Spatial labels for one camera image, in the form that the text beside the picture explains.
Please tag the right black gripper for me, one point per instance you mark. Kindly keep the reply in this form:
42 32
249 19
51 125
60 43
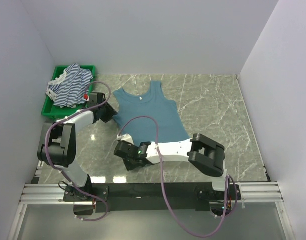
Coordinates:
130 167

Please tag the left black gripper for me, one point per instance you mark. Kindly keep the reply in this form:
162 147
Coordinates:
111 112

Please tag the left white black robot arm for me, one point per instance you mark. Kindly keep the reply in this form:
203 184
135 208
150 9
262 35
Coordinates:
58 145

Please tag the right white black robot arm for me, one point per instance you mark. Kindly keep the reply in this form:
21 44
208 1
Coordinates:
205 154

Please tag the blue white striped tank top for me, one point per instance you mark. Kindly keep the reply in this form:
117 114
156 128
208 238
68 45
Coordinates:
69 89

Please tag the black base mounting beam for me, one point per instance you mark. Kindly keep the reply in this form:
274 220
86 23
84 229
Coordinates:
199 196

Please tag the aluminium frame rail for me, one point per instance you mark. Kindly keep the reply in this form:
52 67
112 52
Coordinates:
251 192

